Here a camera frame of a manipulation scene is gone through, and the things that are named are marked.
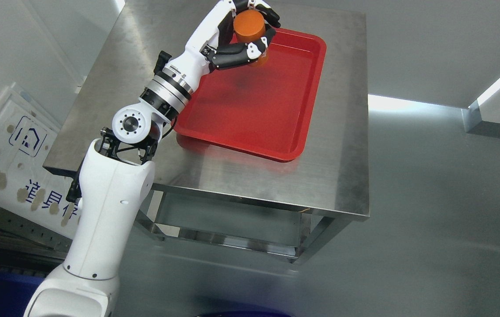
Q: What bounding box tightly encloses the orange capacitor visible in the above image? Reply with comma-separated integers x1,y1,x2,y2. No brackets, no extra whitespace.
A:
233,9,268,44

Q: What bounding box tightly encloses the red plastic tray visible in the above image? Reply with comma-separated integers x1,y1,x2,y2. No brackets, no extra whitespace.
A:
175,29,327,162

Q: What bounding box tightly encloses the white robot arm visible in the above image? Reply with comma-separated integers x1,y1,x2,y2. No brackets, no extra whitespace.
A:
24,71,197,317

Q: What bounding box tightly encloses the stainless steel table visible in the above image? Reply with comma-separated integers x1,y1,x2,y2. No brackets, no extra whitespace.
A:
44,0,370,264

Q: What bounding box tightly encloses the white floor sign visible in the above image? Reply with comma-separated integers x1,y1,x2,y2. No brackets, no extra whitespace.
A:
0,83,80,239

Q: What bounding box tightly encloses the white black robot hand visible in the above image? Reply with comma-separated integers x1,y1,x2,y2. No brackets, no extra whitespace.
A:
153,0,281,95

